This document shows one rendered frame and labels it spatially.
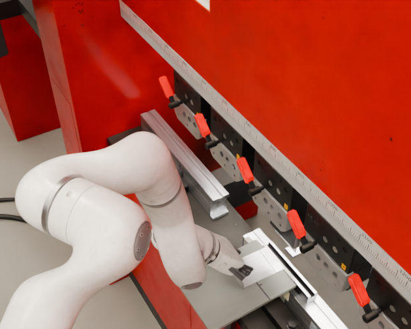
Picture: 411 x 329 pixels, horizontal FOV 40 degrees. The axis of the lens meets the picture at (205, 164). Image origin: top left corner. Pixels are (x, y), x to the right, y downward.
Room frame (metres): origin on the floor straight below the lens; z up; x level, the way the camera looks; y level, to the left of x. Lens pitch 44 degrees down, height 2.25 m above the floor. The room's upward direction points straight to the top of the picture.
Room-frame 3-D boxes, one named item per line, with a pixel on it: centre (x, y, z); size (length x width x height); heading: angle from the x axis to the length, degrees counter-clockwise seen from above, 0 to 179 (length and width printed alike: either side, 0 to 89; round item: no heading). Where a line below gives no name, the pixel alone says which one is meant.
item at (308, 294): (0.91, -0.22, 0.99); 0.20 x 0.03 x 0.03; 31
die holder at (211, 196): (1.41, 0.08, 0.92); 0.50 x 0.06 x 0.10; 31
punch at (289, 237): (0.94, -0.21, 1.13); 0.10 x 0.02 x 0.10; 31
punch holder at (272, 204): (0.96, -0.19, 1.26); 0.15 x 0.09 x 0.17; 31
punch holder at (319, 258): (0.79, -0.29, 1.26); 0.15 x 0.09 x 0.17; 31
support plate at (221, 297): (0.86, -0.08, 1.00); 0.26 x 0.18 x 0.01; 121
